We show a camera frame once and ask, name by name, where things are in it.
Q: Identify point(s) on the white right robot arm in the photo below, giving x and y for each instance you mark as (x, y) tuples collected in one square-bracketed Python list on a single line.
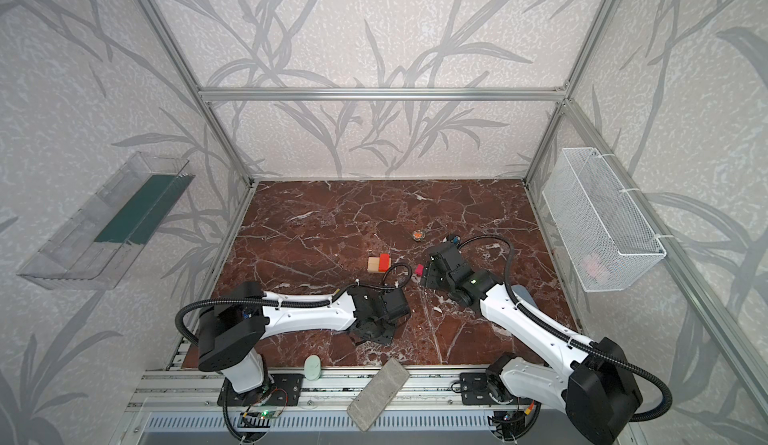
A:
[(592, 383)]

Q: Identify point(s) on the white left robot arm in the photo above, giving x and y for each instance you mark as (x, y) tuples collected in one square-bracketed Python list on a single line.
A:
[(226, 330)]

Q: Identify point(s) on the aluminium frame post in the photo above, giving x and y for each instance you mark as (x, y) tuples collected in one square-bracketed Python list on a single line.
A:
[(598, 27)]

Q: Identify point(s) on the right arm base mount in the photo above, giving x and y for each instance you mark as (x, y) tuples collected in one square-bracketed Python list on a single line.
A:
[(475, 390)]

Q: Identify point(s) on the white wire basket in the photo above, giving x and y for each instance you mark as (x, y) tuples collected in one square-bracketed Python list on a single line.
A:
[(595, 213)]

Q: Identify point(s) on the aluminium horizontal frame bar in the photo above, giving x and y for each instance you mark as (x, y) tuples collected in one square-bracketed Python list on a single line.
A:
[(219, 94)]

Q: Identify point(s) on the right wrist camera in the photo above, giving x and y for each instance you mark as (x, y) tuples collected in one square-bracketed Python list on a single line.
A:
[(446, 255)]

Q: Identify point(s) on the pale green oval soap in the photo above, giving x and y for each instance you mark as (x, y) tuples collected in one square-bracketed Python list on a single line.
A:
[(312, 368)]

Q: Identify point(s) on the blue grey oval case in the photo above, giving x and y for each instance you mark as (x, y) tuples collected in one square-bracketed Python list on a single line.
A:
[(523, 294)]

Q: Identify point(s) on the pink item in basket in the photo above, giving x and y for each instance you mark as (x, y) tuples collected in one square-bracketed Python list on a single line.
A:
[(594, 267)]

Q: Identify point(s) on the red block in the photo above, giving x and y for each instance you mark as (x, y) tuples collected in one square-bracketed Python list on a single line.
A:
[(384, 262)]

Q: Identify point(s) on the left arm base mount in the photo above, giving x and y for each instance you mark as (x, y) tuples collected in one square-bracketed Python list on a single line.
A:
[(280, 389)]

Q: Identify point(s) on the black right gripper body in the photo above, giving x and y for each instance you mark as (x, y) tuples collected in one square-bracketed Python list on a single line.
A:
[(440, 262)]

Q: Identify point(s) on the natural wood block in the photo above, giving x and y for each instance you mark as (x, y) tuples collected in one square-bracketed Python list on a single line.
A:
[(374, 265)]

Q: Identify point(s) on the clear plastic wall bin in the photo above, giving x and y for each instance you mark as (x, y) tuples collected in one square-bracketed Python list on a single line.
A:
[(95, 248)]

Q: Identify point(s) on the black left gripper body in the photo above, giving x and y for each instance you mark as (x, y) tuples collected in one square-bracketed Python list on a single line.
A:
[(392, 304)]

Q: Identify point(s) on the grey stone slab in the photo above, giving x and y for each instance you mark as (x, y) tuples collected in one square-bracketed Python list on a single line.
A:
[(371, 402)]

